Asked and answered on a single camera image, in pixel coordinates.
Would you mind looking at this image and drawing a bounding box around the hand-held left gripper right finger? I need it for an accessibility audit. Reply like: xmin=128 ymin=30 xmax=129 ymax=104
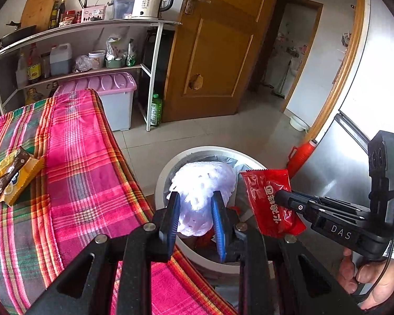
xmin=211 ymin=190 xmax=365 ymax=315

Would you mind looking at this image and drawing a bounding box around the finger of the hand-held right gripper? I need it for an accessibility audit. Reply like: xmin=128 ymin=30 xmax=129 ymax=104
xmin=307 ymin=197 xmax=370 ymax=214
xmin=276 ymin=189 xmax=319 ymax=219

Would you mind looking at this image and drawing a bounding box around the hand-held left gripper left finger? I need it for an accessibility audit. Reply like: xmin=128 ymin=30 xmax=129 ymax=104
xmin=26 ymin=191 xmax=182 ymax=315

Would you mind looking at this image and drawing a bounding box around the red snack packet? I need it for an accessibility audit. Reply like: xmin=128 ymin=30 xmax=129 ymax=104
xmin=240 ymin=168 xmax=307 ymax=238

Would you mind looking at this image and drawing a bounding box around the white foam fruit net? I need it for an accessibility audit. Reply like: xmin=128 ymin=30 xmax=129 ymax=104
xmin=168 ymin=160 xmax=239 ymax=237

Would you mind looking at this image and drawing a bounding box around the white trash bin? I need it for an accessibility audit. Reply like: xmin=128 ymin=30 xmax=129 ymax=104
xmin=154 ymin=146 xmax=276 ymax=281

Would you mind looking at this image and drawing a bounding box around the person's right hand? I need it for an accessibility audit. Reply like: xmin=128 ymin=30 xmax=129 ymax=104
xmin=338 ymin=248 xmax=394 ymax=311

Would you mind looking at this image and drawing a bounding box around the red plastic jug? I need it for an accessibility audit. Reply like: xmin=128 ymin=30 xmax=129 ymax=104
xmin=287 ymin=139 xmax=319 ymax=179

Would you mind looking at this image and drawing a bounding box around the white basin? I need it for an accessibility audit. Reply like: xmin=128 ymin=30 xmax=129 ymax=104
xmin=289 ymin=115 xmax=311 ymax=130

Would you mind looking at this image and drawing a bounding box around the plaid tablecloth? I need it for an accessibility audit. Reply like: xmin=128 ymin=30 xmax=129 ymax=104
xmin=0 ymin=88 xmax=237 ymax=315

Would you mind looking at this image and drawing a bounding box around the green plastic bottle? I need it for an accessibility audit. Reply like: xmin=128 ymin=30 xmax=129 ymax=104
xmin=150 ymin=93 xmax=163 ymax=127

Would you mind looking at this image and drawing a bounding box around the pink lidded storage box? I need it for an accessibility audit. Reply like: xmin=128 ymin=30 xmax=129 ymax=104
xmin=53 ymin=71 xmax=138 ymax=132

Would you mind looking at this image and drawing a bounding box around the silver refrigerator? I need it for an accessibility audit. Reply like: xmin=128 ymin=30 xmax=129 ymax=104
xmin=291 ymin=0 xmax=394 ymax=224

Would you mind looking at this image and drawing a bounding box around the yellow brown snack wrapper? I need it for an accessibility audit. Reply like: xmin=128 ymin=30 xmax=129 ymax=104
xmin=0 ymin=146 xmax=46 ymax=207

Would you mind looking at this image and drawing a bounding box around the green basket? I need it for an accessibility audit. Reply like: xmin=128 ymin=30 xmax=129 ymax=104
xmin=105 ymin=57 xmax=128 ymax=69

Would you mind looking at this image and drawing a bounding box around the wooden door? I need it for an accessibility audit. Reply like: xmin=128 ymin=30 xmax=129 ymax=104
xmin=162 ymin=0 xmax=283 ymax=123

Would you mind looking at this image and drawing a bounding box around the green white packet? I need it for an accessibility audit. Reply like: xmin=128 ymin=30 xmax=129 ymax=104
xmin=126 ymin=39 xmax=136 ymax=67

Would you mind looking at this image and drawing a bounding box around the white lidded tub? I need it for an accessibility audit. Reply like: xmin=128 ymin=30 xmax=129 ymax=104
xmin=88 ymin=50 xmax=107 ymax=70

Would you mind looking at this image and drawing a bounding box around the crumpled plastic bag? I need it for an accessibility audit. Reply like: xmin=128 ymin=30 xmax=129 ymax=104
xmin=73 ymin=55 xmax=93 ymax=73

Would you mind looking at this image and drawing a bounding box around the white printed packet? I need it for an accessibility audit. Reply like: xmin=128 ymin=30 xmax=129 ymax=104
xmin=105 ymin=34 xmax=127 ymax=60

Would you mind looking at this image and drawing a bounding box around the yellow oil bottle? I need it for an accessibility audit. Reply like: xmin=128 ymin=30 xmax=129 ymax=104
xmin=25 ymin=87 xmax=45 ymax=106

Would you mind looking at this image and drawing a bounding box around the translucent plastic jug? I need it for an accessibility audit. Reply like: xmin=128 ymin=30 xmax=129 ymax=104
xmin=49 ymin=43 xmax=73 ymax=76

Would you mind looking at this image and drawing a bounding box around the dark glass jar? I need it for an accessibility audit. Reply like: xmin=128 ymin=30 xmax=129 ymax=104
xmin=41 ymin=52 xmax=51 ymax=78

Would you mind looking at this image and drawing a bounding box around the yellow label sauce bottle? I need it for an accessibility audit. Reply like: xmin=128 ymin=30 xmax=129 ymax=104
xmin=27 ymin=44 xmax=43 ymax=84

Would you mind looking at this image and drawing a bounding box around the clear plastic bottle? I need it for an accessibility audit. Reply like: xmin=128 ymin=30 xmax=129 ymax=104
xmin=16 ymin=52 xmax=28 ymax=89

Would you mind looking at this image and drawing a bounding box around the white shelf rack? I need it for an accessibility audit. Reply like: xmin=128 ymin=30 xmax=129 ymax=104
xmin=0 ymin=18 xmax=182 ymax=132

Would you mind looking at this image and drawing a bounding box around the white electric kettle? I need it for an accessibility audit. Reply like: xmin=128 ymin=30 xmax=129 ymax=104
xmin=131 ymin=0 xmax=177 ymax=19

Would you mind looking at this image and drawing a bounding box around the metal door lock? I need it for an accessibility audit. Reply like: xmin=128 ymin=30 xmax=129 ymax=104
xmin=184 ymin=0 xmax=211 ymax=15

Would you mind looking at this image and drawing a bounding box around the water filter pitcher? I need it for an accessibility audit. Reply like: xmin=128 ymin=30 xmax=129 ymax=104
xmin=107 ymin=0 xmax=136 ymax=19

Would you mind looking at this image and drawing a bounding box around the pink utensil basket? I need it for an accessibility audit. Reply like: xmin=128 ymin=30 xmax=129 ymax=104
xmin=81 ymin=4 xmax=106 ymax=23

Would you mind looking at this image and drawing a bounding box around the red lidded jar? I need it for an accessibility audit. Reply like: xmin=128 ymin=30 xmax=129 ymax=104
xmin=60 ymin=10 xmax=81 ymax=27

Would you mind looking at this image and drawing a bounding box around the black frying pan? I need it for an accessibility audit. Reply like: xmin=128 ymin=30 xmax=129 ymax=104
xmin=0 ymin=21 xmax=37 ymax=46

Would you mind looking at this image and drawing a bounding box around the wooden cutting board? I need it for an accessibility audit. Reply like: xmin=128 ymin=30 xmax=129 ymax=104
xmin=20 ymin=0 xmax=63 ymax=32

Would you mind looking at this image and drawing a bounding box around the wooden door frame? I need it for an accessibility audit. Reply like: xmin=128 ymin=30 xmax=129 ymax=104
xmin=307 ymin=0 xmax=366 ymax=141

